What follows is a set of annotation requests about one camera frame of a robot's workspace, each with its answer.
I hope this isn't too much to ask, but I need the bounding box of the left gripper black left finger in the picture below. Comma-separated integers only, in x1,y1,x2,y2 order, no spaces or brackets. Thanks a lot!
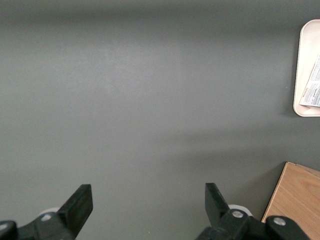
17,184,94,240

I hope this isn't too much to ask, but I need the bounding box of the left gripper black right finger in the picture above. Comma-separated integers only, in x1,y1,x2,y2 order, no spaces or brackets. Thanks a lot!
198,182,271,240

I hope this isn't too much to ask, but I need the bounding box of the white rectangular tray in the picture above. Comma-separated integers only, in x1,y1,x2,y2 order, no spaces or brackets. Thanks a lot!
292,19,320,118

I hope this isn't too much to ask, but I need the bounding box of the light wooden board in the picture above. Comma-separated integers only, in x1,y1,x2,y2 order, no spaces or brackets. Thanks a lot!
261,161,320,240

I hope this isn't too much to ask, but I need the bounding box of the printed paper box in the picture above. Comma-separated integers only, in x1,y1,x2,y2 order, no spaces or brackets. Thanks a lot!
298,53,320,108

